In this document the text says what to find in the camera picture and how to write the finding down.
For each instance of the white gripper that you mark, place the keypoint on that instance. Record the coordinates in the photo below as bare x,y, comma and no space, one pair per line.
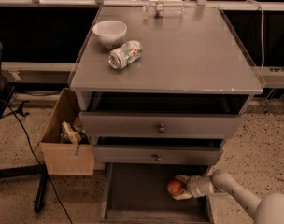
194,187

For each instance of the red apple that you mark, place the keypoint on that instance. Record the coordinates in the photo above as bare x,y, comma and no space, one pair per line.
175,187

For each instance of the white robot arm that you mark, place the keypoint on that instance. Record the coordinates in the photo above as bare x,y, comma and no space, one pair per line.
267,210

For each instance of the bottom grey drawer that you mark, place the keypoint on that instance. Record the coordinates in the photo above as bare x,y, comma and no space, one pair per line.
137,194

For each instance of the grey drawer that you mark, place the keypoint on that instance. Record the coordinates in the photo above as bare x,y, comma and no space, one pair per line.
158,115
137,194
158,150

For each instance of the middle grey drawer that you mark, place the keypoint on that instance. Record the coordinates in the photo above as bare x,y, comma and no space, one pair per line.
158,150

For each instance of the grey drawer cabinet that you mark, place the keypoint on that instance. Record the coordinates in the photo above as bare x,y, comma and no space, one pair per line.
194,53

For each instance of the top grey drawer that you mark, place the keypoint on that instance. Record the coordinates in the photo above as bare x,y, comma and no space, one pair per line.
158,115

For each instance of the cardboard box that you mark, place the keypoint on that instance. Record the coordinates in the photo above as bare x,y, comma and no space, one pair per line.
61,155

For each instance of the crushed soda can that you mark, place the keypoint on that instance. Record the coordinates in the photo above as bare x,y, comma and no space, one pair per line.
124,55

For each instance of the white ceramic bowl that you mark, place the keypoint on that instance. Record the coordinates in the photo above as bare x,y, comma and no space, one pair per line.
110,34

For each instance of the small clear fixture with tag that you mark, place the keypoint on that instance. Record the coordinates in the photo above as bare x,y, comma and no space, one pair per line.
162,9

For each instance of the black stand with base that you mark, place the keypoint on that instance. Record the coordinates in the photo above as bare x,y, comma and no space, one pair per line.
6,111

